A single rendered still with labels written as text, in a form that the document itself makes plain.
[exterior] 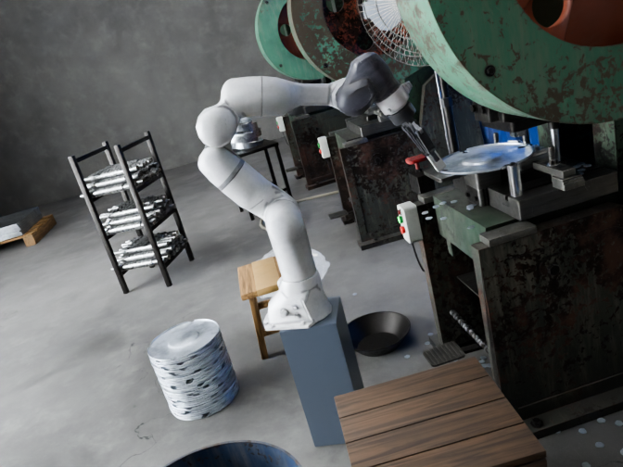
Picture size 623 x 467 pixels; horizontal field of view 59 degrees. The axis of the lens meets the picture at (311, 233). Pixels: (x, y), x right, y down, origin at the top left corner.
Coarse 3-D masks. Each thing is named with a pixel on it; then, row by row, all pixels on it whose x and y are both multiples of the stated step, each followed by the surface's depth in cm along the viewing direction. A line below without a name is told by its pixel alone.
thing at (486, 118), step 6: (474, 102) 165; (474, 108) 165; (480, 108) 160; (486, 108) 159; (480, 114) 164; (486, 114) 160; (492, 114) 159; (498, 114) 159; (504, 114) 157; (510, 114) 157; (480, 120) 165; (486, 120) 162; (492, 120) 160; (498, 120) 161; (504, 120) 158; (510, 120) 158
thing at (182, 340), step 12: (180, 324) 231; (192, 324) 229; (204, 324) 226; (216, 324) 223; (168, 336) 224; (180, 336) 220; (192, 336) 217; (204, 336) 216; (156, 348) 216; (168, 348) 214; (180, 348) 211; (192, 348) 209; (168, 360) 205
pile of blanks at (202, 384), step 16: (208, 352) 209; (224, 352) 219; (160, 368) 210; (176, 368) 206; (192, 368) 207; (208, 368) 210; (224, 368) 217; (160, 384) 216; (176, 384) 209; (192, 384) 208; (208, 384) 211; (224, 384) 218; (176, 400) 213; (192, 400) 211; (208, 400) 212; (224, 400) 218; (176, 416) 217; (192, 416) 215; (208, 416) 214
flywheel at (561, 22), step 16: (528, 0) 116; (576, 0) 118; (592, 0) 119; (608, 0) 119; (528, 16) 117; (560, 16) 122; (576, 16) 119; (592, 16) 120; (608, 16) 120; (560, 32) 120; (576, 32) 120; (592, 32) 121; (608, 32) 122
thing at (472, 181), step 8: (432, 168) 173; (432, 176) 166; (440, 176) 163; (448, 176) 161; (456, 176) 161; (464, 176) 173; (472, 176) 167; (480, 176) 164; (488, 176) 165; (496, 176) 165; (472, 184) 169; (480, 184) 165; (488, 184) 165; (496, 184) 166; (472, 192) 171; (480, 192) 166; (472, 200) 173; (480, 200) 167; (488, 200) 167
